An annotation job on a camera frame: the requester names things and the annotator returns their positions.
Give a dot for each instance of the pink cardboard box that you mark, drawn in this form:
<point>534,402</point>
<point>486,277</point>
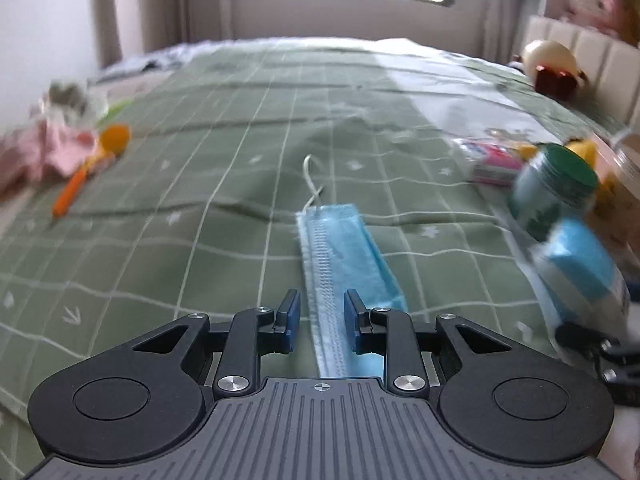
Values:
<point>602,185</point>

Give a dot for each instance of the grey curtain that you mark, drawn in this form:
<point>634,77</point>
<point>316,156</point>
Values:
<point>170,5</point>
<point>510,5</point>

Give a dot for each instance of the green checked bed sheet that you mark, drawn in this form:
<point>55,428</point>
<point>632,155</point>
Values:
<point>200,185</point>

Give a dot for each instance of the pink bunny plush toy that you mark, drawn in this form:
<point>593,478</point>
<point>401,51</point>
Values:
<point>595,2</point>

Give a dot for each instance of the cream egg plush toy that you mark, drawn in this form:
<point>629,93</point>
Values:
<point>550,62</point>

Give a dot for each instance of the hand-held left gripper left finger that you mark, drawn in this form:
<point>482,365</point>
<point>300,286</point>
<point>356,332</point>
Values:
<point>289,320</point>

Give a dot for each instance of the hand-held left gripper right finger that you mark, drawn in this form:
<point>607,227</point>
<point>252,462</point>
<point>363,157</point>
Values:
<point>356,325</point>

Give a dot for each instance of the grey plush toy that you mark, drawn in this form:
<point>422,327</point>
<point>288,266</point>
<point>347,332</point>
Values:
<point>75,97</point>

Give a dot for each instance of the yellow plastic ball toy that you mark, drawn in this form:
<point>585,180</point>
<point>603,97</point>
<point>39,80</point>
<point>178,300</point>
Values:
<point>582,150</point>

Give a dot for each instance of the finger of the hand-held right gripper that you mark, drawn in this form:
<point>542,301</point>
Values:
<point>622,375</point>
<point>577,337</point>

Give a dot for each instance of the blue pack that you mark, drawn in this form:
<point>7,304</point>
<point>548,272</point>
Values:
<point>580,260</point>

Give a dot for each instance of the cream padded headboard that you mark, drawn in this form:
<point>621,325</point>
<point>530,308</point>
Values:
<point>600,60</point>

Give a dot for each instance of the clear jar with beige label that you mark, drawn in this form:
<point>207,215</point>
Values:
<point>627,170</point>

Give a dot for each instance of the green lid jar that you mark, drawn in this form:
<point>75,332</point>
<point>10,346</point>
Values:
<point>550,195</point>

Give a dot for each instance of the pink cloth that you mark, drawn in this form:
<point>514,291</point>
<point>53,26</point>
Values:
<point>45,155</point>

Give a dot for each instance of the pink white packet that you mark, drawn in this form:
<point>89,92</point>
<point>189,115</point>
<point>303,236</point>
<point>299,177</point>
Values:
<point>492,162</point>

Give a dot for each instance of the blue face mask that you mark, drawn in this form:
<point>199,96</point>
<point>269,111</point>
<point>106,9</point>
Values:
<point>330,255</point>

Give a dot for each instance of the orange spoon with yellow head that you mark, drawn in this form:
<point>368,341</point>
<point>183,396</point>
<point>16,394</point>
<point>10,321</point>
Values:
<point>112,137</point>

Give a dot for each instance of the green plastic stick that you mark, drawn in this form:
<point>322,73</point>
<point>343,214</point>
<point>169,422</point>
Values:
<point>115,109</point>

